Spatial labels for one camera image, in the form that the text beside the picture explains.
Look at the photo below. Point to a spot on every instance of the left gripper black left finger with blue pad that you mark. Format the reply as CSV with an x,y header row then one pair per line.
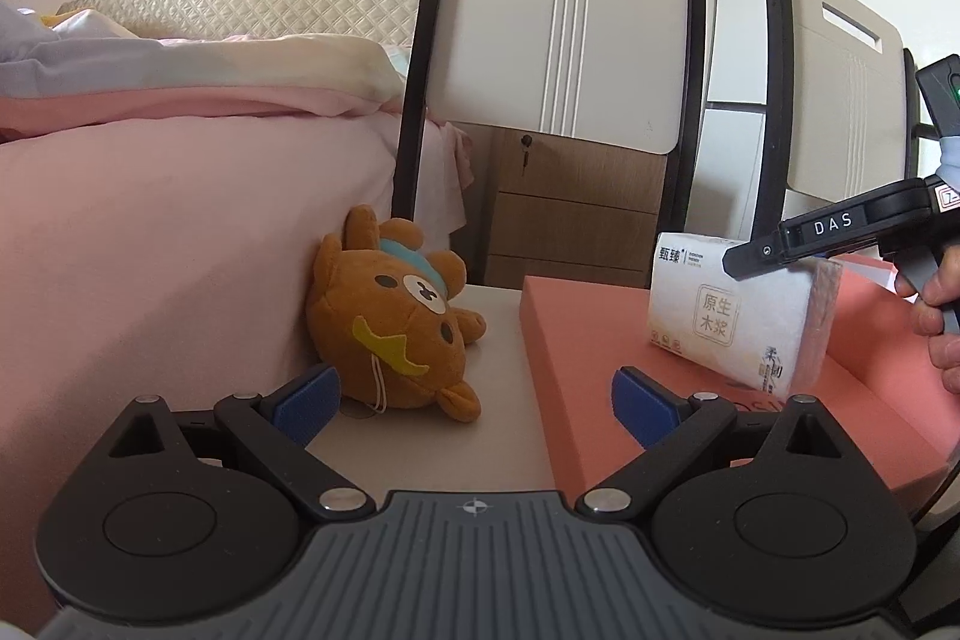
x,y
268,437

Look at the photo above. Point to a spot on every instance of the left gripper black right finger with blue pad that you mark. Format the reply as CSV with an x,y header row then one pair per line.
x,y
679,436

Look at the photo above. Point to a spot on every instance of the white tissue pack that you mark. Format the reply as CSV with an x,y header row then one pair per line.
x,y
769,333

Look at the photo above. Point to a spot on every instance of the pink box lid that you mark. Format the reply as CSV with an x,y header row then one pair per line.
x,y
876,380

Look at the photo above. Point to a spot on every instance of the person's right hand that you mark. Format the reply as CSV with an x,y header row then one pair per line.
x,y
928,320

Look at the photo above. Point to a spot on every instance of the beige chair near right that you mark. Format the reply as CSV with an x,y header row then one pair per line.
x,y
841,106

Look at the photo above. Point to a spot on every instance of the beige chair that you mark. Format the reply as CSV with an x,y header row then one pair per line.
x,y
841,106
623,73

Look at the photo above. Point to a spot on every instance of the brown plush bear toy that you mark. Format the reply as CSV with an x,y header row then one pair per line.
x,y
380,311

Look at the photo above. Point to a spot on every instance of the pink bed with bedding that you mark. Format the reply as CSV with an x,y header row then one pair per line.
x,y
162,201

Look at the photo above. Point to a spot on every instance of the wooden drawer cabinet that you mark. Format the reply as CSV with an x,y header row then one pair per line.
x,y
547,206

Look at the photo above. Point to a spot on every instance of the beige chair near left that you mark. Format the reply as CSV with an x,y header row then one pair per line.
x,y
623,73

